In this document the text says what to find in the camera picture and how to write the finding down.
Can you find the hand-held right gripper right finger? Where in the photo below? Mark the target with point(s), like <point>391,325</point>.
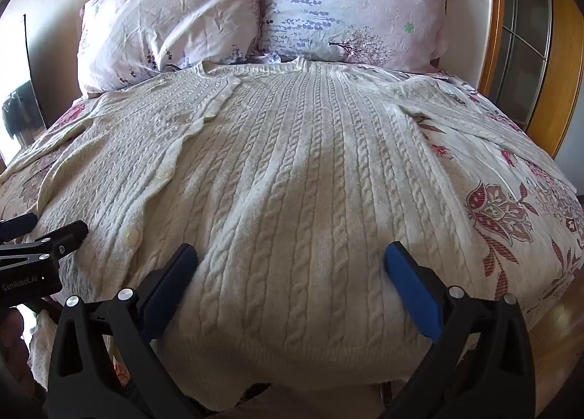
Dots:
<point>410,286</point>

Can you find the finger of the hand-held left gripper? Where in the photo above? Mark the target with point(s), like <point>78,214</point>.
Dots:
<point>64,236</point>
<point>18,225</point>

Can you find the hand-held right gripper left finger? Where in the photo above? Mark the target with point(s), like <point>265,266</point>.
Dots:
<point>166,291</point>

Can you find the floral bed cover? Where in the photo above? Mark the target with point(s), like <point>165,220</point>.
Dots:
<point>296,172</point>

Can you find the floral bedspread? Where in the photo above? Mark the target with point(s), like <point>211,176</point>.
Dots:
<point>524,218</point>

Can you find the pink floral pillow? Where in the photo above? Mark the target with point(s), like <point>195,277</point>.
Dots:
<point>356,4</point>
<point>173,17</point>

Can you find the wooden headboard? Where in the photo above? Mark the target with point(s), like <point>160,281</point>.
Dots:
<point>490,35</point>

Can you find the wooden headboard frame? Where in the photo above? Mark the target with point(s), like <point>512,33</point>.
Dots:
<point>529,35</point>

